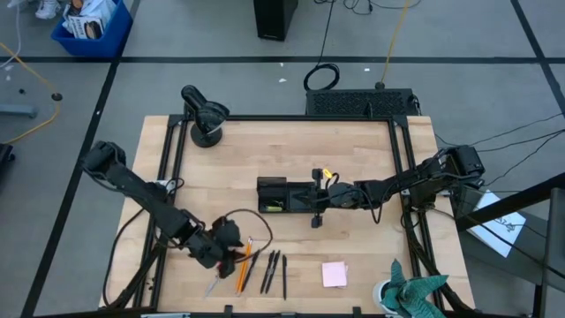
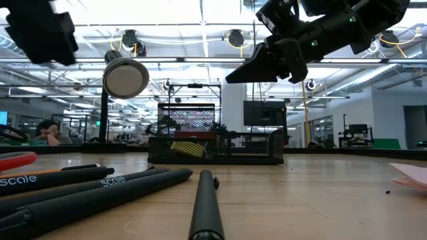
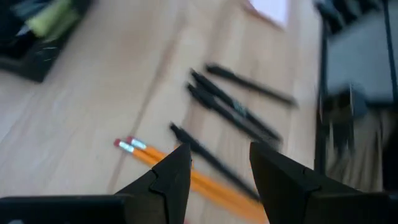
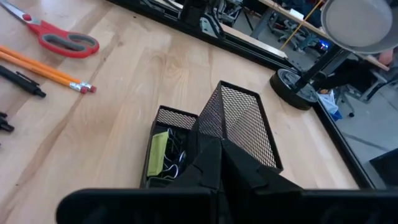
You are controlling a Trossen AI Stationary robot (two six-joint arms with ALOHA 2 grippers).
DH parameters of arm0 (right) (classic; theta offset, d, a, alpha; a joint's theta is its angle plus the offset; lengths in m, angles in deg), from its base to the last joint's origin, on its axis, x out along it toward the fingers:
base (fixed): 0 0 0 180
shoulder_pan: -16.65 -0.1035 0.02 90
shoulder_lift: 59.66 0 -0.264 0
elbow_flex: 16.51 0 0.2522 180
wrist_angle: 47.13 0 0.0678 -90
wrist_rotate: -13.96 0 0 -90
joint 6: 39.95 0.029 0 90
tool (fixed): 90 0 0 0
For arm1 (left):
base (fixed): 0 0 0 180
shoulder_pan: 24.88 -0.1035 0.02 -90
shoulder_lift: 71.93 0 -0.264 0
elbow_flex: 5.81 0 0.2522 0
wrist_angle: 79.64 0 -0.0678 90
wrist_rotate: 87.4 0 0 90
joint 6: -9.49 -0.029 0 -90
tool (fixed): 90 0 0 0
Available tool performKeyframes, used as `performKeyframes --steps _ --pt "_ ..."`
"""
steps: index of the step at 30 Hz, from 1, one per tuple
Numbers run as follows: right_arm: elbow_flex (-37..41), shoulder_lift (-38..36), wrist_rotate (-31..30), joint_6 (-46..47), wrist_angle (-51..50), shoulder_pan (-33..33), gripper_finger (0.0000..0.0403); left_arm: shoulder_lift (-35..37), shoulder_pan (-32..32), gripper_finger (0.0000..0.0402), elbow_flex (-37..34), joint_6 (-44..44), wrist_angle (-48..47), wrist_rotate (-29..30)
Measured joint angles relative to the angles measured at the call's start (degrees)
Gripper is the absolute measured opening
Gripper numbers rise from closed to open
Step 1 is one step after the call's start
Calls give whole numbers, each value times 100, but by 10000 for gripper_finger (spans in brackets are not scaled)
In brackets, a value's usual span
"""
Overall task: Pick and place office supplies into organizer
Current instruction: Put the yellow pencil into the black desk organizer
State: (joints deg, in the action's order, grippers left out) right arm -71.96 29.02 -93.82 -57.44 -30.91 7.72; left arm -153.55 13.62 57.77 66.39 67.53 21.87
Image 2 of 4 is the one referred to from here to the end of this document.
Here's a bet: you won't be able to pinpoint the yellow hanging cable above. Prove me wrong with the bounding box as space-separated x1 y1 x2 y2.
301 79 323 149

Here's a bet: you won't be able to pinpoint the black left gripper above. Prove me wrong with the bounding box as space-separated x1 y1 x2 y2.
0 0 79 67

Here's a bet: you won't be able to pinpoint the pink sticky note pad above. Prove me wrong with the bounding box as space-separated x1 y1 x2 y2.
388 162 427 193

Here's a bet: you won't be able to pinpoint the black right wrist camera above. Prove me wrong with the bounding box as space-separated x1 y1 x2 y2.
256 0 301 37

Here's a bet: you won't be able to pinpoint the orange pencil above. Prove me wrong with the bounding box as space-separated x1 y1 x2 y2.
0 163 101 179

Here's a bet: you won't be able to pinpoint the black wall screen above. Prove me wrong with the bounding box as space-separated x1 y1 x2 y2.
243 100 288 127

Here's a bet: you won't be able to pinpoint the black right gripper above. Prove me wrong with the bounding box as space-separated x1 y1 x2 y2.
226 11 356 84

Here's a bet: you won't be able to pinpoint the black desk lamp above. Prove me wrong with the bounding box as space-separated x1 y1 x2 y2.
81 49 150 154

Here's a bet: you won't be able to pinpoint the black table frame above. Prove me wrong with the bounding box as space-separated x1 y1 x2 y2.
0 145 427 161

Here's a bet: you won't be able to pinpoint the green panel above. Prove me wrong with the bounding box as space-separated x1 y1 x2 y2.
372 138 402 150

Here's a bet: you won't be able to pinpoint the black mesh desk organizer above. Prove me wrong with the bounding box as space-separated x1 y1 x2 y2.
147 102 285 165

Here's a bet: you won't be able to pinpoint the red-handled scissors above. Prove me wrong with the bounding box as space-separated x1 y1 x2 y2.
0 151 39 173

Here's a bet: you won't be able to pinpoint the background robot station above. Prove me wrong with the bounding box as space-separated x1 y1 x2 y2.
338 114 375 148

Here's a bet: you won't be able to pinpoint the seated person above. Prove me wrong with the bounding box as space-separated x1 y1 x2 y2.
33 119 73 146

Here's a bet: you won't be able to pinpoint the black curved background object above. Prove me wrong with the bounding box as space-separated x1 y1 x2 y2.
0 125 29 144

